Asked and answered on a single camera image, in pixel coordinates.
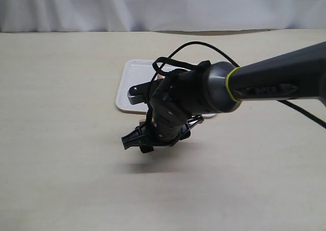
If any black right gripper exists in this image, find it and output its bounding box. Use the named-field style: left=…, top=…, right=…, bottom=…
left=121, top=77, right=204, bottom=153

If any notched wooden bar one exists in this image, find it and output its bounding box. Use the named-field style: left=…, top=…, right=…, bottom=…
left=139, top=118, right=146, bottom=125

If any notched wooden bar two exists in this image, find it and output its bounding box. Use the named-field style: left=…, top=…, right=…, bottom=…
left=157, top=74, right=164, bottom=80

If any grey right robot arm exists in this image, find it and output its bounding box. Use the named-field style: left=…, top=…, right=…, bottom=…
left=121, top=42, right=325, bottom=153

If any white plastic tray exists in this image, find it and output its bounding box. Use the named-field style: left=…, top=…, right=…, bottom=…
left=115, top=59, right=218, bottom=119

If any white curtain backdrop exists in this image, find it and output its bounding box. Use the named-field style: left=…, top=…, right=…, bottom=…
left=1, top=0, right=325, bottom=32

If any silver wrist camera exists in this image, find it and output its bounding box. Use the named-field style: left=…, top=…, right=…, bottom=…
left=127, top=80, right=161, bottom=105

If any black cable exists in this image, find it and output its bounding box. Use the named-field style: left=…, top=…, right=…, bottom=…
left=145, top=41, right=326, bottom=130

